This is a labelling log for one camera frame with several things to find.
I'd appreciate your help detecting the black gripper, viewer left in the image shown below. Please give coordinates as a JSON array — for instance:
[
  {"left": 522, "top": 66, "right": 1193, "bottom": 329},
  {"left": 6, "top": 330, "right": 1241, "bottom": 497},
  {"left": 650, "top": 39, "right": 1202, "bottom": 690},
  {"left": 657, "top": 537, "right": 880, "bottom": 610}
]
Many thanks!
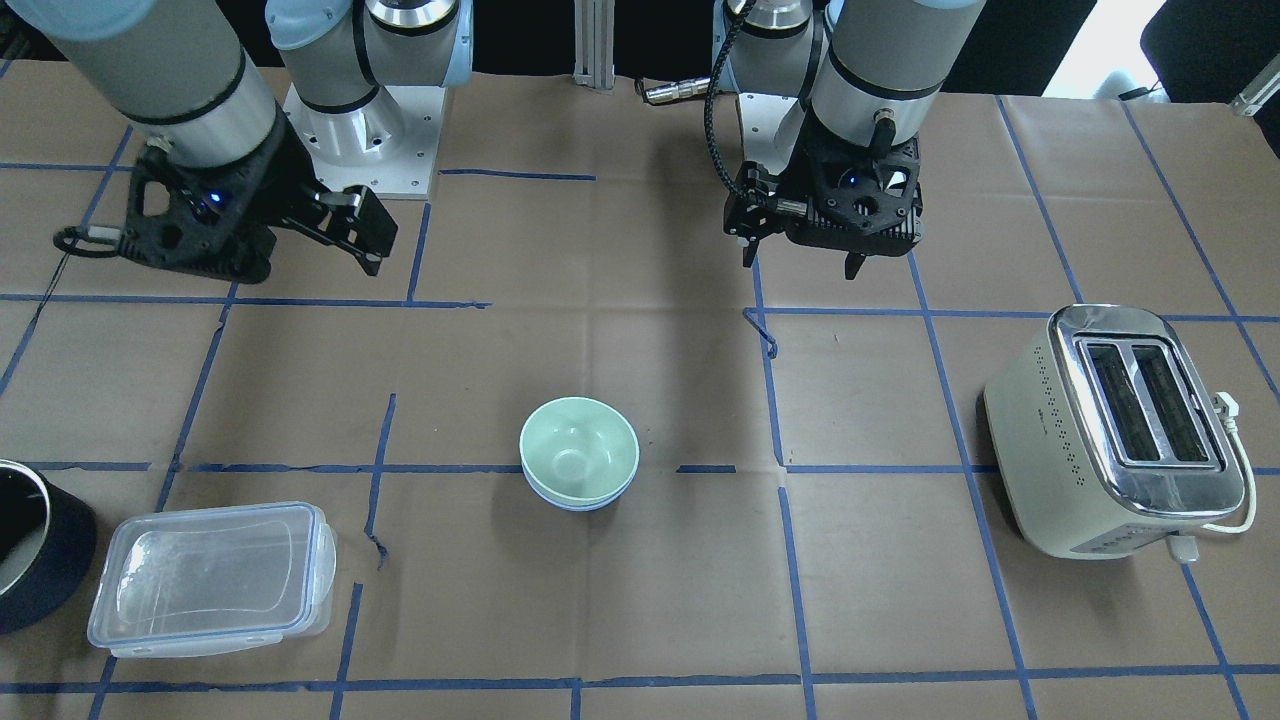
[{"left": 116, "top": 115, "right": 398, "bottom": 284}]

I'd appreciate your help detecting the black gripper, viewer right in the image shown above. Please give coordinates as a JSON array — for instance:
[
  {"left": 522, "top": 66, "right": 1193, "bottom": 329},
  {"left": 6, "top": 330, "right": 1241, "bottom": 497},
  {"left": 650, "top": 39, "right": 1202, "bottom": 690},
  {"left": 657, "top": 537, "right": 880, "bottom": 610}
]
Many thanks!
[{"left": 724, "top": 113, "right": 924, "bottom": 281}]

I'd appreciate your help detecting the green bowl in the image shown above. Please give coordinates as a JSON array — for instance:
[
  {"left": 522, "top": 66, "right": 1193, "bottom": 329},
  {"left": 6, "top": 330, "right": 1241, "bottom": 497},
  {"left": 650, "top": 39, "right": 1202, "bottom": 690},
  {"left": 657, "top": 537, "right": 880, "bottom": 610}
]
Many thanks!
[{"left": 518, "top": 397, "right": 640, "bottom": 498}]

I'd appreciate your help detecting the blue bowl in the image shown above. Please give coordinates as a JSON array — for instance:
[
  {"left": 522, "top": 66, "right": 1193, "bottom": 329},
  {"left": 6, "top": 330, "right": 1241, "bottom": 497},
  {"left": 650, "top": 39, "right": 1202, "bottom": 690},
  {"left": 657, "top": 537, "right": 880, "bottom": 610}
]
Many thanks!
[{"left": 524, "top": 471, "right": 636, "bottom": 512}]

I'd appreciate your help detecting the silver cylindrical connector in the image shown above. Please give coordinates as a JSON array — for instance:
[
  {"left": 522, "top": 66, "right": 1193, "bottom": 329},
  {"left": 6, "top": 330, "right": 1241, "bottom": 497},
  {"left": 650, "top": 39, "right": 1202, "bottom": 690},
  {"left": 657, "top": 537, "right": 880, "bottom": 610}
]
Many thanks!
[{"left": 634, "top": 77, "right": 712, "bottom": 108}]

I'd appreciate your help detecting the cream and chrome toaster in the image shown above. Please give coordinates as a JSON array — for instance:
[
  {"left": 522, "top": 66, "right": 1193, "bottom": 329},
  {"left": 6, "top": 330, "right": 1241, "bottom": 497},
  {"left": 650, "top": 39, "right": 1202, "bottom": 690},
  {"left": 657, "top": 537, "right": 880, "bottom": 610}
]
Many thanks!
[{"left": 982, "top": 304, "right": 1256, "bottom": 564}]

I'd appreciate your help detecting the clear plastic food container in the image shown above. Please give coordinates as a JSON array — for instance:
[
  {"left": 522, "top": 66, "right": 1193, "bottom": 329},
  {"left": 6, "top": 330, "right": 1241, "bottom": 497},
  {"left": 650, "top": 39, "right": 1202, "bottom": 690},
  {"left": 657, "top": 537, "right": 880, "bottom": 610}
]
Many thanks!
[{"left": 86, "top": 501, "right": 337, "bottom": 659}]

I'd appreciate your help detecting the dark blue steel pot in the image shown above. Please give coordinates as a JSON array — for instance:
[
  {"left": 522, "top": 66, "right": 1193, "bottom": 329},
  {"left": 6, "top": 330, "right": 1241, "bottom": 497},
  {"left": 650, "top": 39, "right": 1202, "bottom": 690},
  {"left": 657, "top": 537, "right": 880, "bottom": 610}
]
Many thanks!
[{"left": 1, "top": 459, "right": 97, "bottom": 635}]

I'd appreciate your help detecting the black braided cable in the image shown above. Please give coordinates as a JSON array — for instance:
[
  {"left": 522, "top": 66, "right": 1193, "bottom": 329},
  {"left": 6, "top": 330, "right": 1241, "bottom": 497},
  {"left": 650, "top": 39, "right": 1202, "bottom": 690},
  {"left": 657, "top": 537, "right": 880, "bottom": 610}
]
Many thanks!
[{"left": 703, "top": 0, "right": 806, "bottom": 217}]

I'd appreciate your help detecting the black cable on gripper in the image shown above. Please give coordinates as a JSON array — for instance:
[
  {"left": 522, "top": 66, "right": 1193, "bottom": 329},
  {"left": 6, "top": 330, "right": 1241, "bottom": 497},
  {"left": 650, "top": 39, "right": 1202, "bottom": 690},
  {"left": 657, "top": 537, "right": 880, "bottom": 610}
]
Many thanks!
[{"left": 52, "top": 225, "right": 125, "bottom": 259}]

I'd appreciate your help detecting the aluminium profile post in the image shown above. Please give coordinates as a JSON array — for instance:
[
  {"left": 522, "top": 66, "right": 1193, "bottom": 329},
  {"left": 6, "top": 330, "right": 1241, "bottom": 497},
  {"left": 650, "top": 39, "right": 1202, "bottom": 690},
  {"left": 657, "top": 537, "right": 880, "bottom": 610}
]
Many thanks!
[{"left": 572, "top": 0, "right": 616, "bottom": 94}]

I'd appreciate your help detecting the white toaster power cable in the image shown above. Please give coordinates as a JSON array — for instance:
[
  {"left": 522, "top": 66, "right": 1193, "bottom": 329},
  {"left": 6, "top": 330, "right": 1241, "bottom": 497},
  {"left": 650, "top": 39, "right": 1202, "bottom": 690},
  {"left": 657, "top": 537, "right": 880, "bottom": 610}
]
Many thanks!
[{"left": 1165, "top": 392, "right": 1258, "bottom": 562}]

